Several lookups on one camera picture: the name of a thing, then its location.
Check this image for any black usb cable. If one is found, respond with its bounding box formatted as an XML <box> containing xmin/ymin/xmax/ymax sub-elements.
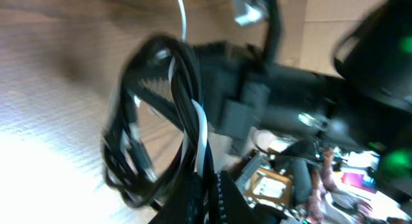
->
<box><xmin>101</xmin><ymin>32</ymin><xmax>223</xmax><ymax>212</ymax></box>

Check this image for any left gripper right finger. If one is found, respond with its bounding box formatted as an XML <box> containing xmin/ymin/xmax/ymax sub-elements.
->
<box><xmin>214</xmin><ymin>171</ymin><xmax>258</xmax><ymax>224</ymax></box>

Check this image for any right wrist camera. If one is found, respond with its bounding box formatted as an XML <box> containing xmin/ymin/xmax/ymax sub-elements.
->
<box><xmin>231</xmin><ymin>0</ymin><xmax>268</xmax><ymax>26</ymax></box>

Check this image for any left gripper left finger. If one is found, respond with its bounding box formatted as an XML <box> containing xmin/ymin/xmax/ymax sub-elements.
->
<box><xmin>157</xmin><ymin>173</ymin><xmax>205</xmax><ymax>224</ymax></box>

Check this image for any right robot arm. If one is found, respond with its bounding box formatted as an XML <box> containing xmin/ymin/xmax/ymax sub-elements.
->
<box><xmin>195</xmin><ymin>0</ymin><xmax>411</xmax><ymax>201</ymax></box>

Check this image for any white usb cable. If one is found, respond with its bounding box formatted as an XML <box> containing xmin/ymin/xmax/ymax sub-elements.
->
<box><xmin>167</xmin><ymin>0</ymin><xmax>209</xmax><ymax>178</ymax></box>

